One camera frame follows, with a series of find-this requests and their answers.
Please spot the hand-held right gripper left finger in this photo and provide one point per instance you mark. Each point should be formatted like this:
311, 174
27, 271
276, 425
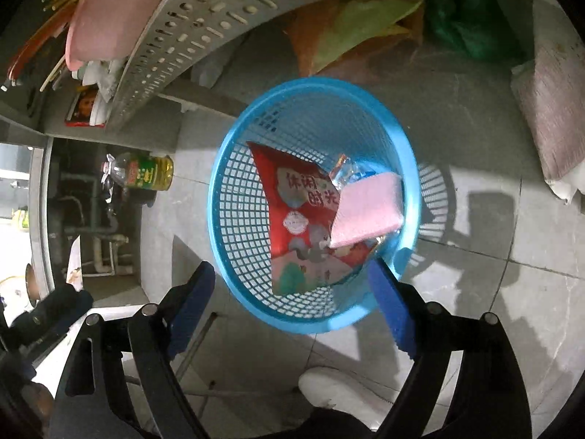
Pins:
192, 311

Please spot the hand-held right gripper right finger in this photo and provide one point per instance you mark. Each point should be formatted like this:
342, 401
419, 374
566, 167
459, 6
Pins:
393, 311

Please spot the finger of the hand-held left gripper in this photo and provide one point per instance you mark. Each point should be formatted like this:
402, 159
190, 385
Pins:
59, 304
18, 361

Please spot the blue plastic basket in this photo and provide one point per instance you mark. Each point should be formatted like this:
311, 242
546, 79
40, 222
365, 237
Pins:
237, 219

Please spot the pink sponge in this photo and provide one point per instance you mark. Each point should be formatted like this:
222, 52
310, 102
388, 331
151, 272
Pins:
365, 210

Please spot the clear plastic bag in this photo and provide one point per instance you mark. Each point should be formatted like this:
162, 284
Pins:
354, 171

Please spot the red cartoon snack bag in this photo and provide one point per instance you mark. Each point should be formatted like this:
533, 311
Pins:
297, 201

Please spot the white drain pipe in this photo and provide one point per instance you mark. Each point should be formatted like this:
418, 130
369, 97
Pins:
103, 238

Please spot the grey concrete counter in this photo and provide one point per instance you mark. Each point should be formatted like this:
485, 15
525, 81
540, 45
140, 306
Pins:
39, 215

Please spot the white shoe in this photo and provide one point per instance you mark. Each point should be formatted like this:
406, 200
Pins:
333, 388

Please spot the cooking oil bottle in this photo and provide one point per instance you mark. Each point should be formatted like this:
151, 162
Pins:
146, 171

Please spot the red packets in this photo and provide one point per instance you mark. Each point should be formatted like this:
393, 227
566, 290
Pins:
84, 107

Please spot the pink woven sack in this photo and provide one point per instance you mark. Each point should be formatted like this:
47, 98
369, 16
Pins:
548, 114

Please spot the red and yellow utensils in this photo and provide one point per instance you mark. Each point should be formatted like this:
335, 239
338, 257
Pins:
41, 41

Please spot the perforated metal shelf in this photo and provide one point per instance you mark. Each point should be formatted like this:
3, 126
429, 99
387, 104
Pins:
192, 32

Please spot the pink plastic basin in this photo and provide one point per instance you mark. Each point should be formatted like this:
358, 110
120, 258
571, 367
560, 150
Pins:
105, 23

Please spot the orange green plastic bag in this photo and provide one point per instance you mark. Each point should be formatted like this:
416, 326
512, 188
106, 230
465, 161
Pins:
356, 27

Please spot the dark green plastic bag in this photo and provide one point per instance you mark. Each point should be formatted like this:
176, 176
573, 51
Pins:
470, 23

